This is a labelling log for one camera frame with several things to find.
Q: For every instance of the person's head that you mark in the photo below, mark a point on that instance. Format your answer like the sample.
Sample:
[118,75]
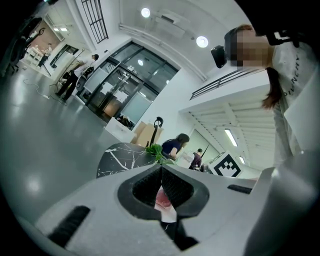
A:
[250,47]

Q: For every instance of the ceiling strip light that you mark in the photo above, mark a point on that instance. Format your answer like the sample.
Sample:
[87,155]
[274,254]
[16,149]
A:
[242,160]
[230,137]

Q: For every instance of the person's white shirt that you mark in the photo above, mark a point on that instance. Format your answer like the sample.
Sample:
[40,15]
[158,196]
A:
[292,75]

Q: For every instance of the black marble round table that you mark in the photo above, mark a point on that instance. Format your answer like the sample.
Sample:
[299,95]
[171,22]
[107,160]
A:
[120,157]

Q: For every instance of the white counter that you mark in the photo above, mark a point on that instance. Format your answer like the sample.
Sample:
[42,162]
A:
[117,128]

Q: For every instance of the round ceiling light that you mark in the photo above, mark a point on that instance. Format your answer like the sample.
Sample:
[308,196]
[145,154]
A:
[145,12]
[202,41]

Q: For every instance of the black framed glass door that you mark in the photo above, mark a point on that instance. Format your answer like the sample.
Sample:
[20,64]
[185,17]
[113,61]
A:
[130,82]

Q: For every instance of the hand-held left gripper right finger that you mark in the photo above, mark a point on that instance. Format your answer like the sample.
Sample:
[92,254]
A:
[220,212]

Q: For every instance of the brown cardboard box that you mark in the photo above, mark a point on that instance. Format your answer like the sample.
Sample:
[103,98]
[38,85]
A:
[143,132]

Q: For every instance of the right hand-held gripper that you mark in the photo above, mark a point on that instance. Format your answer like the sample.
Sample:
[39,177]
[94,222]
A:
[225,166]

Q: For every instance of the white ceiling air conditioner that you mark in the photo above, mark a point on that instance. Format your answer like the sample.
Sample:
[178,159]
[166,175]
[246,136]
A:
[170,18]

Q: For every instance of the black metal railing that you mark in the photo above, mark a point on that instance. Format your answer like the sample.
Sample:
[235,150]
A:
[95,20]
[225,80]

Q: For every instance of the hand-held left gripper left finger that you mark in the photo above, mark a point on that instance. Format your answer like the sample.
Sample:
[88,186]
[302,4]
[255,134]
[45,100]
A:
[105,212]

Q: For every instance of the black office chair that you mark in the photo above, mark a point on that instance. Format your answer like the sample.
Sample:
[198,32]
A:
[17,45]
[157,130]

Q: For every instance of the black head camera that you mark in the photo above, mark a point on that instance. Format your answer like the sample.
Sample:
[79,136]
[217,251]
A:
[218,56]

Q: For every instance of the green plant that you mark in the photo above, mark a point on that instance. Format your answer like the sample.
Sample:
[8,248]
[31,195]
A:
[155,151]

